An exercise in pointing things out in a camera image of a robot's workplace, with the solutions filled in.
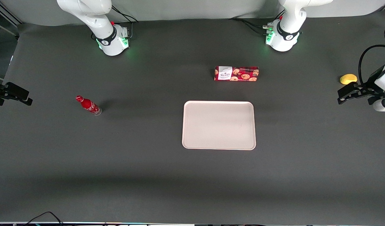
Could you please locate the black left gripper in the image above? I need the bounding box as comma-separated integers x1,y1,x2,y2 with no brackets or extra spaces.
337,82,385,105

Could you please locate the red cookie box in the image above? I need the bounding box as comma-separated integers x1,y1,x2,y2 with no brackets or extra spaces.
214,66,259,82

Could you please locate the pale pink plastic tray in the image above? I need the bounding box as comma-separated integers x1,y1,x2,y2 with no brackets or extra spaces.
182,100,256,151

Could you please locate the yellow lemon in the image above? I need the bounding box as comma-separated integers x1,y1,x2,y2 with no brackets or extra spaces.
340,74,358,85

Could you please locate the red cola bottle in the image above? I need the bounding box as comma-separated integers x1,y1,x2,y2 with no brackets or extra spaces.
75,95,102,116

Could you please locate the dark grey table mat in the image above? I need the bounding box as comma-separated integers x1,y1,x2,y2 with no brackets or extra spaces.
0,12,385,225

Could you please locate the aluminium frame profile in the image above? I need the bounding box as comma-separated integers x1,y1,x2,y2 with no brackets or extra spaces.
0,0,24,26

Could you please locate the black left arm base cable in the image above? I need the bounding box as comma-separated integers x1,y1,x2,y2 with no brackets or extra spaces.
228,17,274,37

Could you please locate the black arm base cable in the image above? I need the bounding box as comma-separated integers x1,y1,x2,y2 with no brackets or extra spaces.
228,17,274,37
111,5,139,40

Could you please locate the black cable at table edge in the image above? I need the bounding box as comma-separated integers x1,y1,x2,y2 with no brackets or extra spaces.
24,211,65,226

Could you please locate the black right arm base cable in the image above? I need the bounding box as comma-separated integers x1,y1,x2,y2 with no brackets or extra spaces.
111,5,139,40

